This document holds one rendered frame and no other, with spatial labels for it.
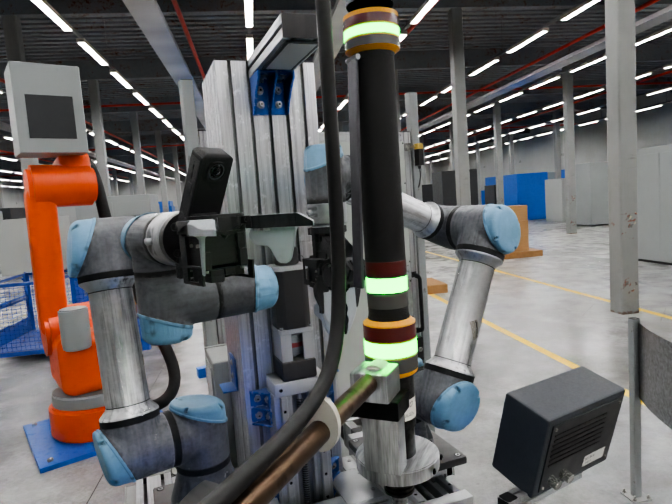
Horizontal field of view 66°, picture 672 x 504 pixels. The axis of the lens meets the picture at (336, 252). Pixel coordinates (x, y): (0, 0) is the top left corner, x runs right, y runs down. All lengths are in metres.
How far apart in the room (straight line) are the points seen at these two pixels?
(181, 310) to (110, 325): 0.36
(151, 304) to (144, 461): 0.45
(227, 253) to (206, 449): 0.64
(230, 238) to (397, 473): 0.34
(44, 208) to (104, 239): 3.25
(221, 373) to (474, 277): 0.79
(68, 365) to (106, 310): 3.17
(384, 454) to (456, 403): 0.78
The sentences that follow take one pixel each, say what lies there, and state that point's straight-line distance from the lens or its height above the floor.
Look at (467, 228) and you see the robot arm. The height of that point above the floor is 1.59.
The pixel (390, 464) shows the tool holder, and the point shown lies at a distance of 0.44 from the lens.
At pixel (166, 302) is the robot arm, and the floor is 1.55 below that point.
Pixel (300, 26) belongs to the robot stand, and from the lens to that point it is 1.06.
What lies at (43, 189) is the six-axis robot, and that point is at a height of 1.90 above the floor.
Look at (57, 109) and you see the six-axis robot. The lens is 4.32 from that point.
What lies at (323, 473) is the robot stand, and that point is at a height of 1.00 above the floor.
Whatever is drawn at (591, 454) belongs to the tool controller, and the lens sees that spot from 1.33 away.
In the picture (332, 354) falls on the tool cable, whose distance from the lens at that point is 0.33.
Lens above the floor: 1.68
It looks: 6 degrees down
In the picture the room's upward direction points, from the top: 4 degrees counter-clockwise
